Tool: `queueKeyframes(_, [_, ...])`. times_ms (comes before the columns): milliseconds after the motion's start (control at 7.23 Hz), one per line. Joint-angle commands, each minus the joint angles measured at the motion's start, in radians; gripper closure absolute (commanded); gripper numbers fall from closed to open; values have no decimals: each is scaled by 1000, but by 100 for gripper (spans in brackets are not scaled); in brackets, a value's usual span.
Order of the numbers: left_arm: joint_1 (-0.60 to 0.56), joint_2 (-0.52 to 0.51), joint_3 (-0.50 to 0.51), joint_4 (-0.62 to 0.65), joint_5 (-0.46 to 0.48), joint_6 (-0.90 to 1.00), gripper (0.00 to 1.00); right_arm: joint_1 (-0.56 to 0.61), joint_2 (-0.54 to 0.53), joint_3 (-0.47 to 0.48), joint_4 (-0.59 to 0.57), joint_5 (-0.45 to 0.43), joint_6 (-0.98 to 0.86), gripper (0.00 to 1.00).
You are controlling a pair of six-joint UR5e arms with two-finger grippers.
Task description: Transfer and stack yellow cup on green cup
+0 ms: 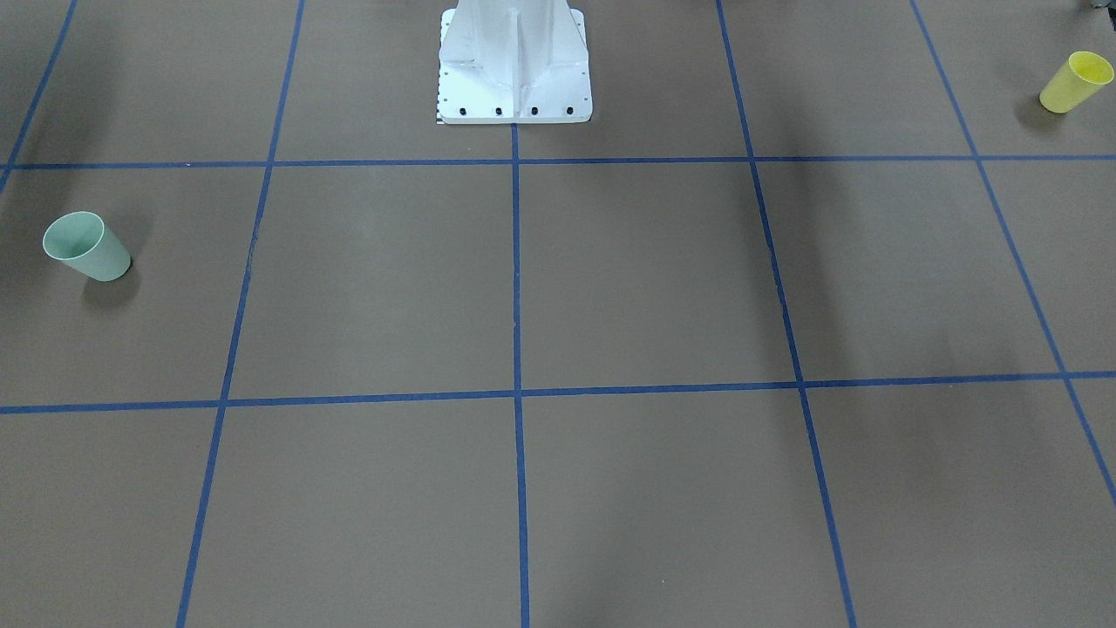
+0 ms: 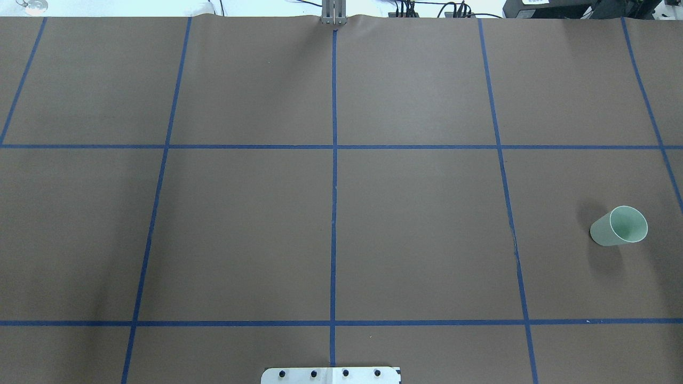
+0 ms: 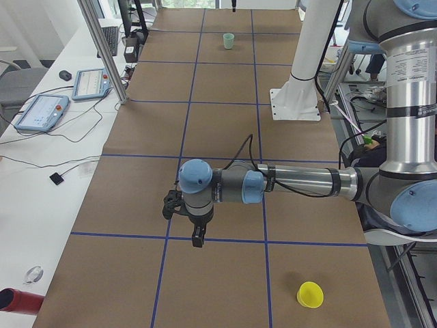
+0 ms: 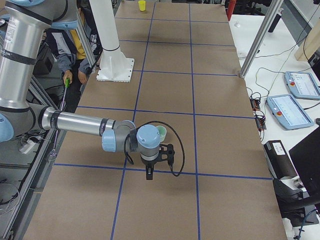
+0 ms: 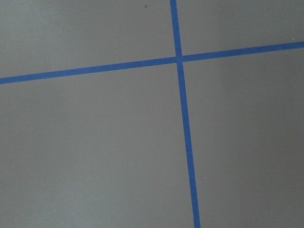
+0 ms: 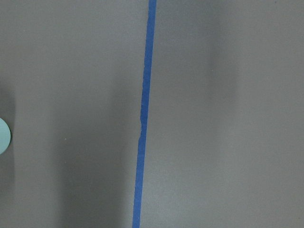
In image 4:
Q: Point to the orange circuit board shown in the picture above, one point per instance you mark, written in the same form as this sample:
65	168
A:
255	103
260	123

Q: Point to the black monitor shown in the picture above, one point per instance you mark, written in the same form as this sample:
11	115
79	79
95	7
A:
305	156

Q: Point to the black monitor arm base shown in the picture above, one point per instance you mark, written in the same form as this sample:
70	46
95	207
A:
294	204

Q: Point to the far teach pendant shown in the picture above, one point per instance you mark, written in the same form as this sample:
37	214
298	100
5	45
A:
302	85

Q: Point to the wooden board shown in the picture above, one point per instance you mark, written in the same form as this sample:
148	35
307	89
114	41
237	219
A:
310	45

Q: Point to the black cardboard box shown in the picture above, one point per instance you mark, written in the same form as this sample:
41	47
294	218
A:
278	161

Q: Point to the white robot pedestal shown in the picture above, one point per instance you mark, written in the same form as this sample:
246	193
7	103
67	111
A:
114	65

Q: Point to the seated person in jacket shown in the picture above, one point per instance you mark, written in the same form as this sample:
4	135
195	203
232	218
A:
67	48

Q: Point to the yellow plastic cup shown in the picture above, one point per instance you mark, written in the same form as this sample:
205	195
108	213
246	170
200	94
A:
142	5

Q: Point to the aluminium frame post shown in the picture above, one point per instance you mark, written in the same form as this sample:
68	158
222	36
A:
265	25

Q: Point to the teach pendant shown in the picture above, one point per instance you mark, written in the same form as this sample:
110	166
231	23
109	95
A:
302	85
288	112

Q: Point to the near teach pendant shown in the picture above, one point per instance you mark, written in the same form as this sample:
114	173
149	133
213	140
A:
288	112

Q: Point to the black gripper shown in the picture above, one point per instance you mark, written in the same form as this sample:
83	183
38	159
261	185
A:
149	163

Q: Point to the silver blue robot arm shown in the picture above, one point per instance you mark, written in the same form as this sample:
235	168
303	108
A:
27	23

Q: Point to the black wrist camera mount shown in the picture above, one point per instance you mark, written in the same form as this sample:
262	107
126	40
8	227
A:
166	153

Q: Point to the green plastic cup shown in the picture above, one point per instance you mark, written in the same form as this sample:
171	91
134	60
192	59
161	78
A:
162	132

